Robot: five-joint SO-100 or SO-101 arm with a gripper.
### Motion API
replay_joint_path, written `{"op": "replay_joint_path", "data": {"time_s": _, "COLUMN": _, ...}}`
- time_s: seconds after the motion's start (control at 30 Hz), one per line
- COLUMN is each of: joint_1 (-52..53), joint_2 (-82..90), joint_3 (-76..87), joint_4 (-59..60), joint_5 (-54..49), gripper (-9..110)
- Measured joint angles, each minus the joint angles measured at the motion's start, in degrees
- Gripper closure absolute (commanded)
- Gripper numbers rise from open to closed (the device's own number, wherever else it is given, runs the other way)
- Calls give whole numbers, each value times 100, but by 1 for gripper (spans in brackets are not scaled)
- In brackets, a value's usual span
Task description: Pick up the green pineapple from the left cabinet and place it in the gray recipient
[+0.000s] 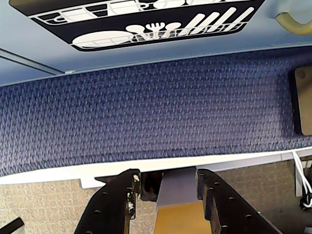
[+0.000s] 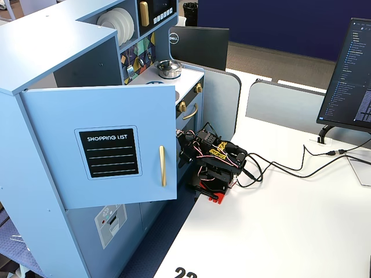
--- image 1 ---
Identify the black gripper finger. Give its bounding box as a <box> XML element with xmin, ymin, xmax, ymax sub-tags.
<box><xmin>196</xmin><ymin>168</ymin><xmax>282</xmax><ymax>234</ymax></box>
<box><xmin>77</xmin><ymin>168</ymin><xmax>141</xmax><ymax>234</ymax></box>

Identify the blue-gray toy kitchen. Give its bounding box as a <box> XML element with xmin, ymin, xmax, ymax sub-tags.
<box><xmin>0</xmin><ymin>0</ymin><xmax>312</xmax><ymax>86</ymax></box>

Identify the lower freezer door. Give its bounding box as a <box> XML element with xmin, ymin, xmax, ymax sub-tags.
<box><xmin>0</xmin><ymin>50</ymin><xmax>74</xmax><ymax>86</ymax></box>

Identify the beige board with black edge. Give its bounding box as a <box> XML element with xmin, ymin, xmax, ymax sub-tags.
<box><xmin>289</xmin><ymin>67</ymin><xmax>312</xmax><ymax>135</ymax></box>

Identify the gray and yellow block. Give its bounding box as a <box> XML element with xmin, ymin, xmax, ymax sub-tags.
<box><xmin>155</xmin><ymin>170</ymin><xmax>206</xmax><ymax>234</ymax></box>

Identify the white cable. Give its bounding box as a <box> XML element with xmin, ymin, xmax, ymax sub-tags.
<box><xmin>293</xmin><ymin>151</ymin><xmax>312</xmax><ymax>210</ymax></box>

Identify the black dishwasher rack sticker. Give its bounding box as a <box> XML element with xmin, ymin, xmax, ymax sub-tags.
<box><xmin>30</xmin><ymin>0</ymin><xmax>266</xmax><ymax>52</ymax></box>

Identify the gold dishwasher door handle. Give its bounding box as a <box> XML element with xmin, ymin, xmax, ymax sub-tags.
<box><xmin>275</xmin><ymin>11</ymin><xmax>312</xmax><ymax>35</ymax></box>

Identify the black flat strip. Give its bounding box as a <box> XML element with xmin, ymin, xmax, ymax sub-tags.
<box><xmin>0</xmin><ymin>218</ymin><xmax>25</xmax><ymax>234</ymax></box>

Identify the blue woven carpet mat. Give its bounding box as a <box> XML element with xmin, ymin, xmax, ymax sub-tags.
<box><xmin>0</xmin><ymin>48</ymin><xmax>312</xmax><ymax>177</ymax></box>

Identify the dishwasher cabinet door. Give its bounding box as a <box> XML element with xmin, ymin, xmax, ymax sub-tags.
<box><xmin>0</xmin><ymin>0</ymin><xmax>312</xmax><ymax>78</ymax></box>

